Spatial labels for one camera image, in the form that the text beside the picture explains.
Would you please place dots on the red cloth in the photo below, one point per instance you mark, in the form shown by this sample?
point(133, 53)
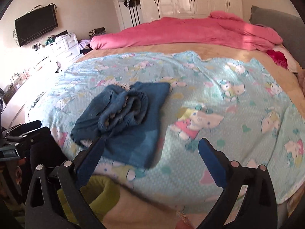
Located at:
point(277, 57)

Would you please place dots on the white door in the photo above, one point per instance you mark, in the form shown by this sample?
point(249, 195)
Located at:
point(119, 14)

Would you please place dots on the blue pants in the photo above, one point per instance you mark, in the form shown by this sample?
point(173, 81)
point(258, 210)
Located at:
point(147, 128)

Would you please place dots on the white drawer chest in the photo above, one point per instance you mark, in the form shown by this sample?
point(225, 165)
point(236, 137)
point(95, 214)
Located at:
point(69, 50)

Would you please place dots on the yellow-green cushion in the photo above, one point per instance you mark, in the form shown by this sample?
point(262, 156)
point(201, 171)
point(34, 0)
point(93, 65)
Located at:
point(102, 195)

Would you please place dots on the black television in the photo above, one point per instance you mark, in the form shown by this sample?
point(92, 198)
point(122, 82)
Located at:
point(35, 25)

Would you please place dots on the pink duvet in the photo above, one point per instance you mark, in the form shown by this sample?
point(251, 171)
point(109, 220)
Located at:
point(178, 33)

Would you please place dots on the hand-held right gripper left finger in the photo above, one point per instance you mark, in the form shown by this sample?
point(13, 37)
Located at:
point(91, 157)

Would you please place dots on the light blue printed blanket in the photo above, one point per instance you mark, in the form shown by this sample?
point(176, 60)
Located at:
point(214, 95)

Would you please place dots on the white desk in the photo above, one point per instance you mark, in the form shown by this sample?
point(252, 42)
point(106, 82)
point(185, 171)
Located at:
point(28, 83)

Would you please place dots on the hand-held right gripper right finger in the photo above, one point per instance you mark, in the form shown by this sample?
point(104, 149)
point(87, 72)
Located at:
point(212, 159)

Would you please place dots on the pile of purple dark clothes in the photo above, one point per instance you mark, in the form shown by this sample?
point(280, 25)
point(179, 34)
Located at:
point(84, 46)

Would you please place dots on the group of small bottles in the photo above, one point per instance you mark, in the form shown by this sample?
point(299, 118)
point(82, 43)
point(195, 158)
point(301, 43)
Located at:
point(20, 77)

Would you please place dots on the grey headboard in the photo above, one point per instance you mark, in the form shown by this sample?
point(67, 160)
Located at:
point(286, 28)

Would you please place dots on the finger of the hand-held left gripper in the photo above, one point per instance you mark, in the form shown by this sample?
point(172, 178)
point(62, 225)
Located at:
point(38, 133)
point(26, 127)

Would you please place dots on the bed with tan sheet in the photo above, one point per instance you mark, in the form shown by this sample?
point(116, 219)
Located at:
point(154, 49)

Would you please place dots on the brown folded clothes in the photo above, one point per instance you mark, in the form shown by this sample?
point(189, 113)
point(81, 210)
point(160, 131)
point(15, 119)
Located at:
point(96, 31)

